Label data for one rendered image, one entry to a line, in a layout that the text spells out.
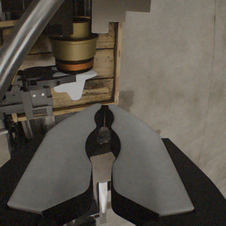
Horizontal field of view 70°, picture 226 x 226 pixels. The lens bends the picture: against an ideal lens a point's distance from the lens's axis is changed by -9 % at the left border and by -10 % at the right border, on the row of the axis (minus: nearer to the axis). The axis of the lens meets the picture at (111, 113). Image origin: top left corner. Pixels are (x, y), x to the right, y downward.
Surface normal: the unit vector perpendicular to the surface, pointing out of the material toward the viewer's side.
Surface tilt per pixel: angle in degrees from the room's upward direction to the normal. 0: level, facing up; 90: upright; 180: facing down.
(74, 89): 3
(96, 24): 11
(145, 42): 0
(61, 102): 0
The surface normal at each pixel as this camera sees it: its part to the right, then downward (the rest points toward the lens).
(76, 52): 0.26, 0.60
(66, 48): -0.12, 0.60
